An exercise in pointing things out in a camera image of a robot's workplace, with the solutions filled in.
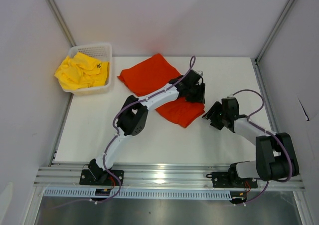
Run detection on orange shorts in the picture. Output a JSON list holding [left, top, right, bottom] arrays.
[[118, 54, 204, 128]]

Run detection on yellow shorts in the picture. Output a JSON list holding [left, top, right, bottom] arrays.
[[54, 52, 109, 91]]

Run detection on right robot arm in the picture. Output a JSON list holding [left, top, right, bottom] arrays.
[[202, 97, 300, 187]]

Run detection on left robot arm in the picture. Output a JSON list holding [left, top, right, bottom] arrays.
[[88, 69, 205, 185]]

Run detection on white plastic basket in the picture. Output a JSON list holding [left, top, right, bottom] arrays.
[[63, 42, 114, 96]]

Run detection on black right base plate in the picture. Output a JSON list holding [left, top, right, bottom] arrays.
[[206, 172, 258, 189]]

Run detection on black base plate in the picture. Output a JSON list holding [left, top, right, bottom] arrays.
[[79, 169, 119, 186], [206, 172, 258, 189]]

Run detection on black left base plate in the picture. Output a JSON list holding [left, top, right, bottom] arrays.
[[79, 169, 119, 186]]

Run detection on right aluminium frame post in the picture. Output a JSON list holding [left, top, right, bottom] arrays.
[[254, 0, 298, 65]]

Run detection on aluminium frame post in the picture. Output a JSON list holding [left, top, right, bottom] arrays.
[[45, 0, 76, 47], [254, 0, 298, 65]]

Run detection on aluminium mounting rail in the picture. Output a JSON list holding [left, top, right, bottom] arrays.
[[33, 163, 306, 191]]

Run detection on slotted cable duct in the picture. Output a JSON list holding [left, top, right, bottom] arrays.
[[43, 187, 245, 201]]

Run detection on left aluminium frame post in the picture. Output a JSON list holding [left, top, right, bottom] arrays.
[[45, 0, 76, 47]]

